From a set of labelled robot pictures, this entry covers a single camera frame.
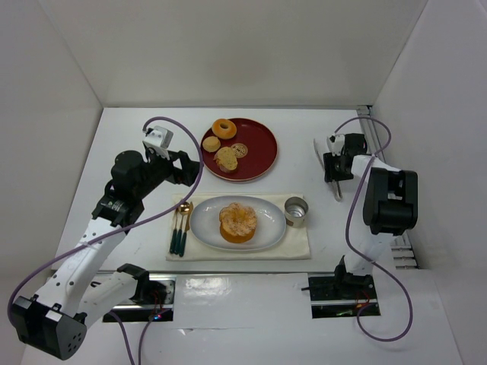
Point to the small round bun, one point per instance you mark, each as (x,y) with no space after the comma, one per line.
(211,144)

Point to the metal cup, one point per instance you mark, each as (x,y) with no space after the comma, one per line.
(295,209)

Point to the large orange sugared bread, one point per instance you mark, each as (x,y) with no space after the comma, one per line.
(237,223)

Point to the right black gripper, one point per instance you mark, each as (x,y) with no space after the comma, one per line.
(334,169)

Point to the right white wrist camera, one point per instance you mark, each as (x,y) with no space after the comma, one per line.
(335,144)

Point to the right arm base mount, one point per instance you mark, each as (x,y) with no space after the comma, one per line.
(330,300)

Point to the gold fork green handle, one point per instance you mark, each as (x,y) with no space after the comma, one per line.
(181,250)

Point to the gold spoon green handle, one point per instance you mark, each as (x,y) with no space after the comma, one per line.
(179,216)

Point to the sliced bread piece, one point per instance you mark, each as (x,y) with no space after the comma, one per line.
(226,160)

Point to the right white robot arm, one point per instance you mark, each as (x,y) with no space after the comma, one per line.
(389,205)

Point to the cream cloth placemat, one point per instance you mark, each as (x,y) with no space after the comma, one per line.
(293,246)

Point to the pale blue oval plate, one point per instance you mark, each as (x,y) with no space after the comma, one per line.
(270,223)

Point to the glazed ring donut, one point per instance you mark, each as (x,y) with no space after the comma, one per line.
(224,129)

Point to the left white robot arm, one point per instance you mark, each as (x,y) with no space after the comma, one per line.
(56,318)

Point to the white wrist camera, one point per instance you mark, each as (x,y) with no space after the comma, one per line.
(157,141)
(335,144)

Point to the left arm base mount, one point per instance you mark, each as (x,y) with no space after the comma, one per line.
(157,303)

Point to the metal tongs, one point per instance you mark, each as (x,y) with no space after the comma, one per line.
(333,185)

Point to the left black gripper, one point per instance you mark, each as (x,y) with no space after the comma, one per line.
(182,167)

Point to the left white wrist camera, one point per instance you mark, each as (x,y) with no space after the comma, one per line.
(157,141)

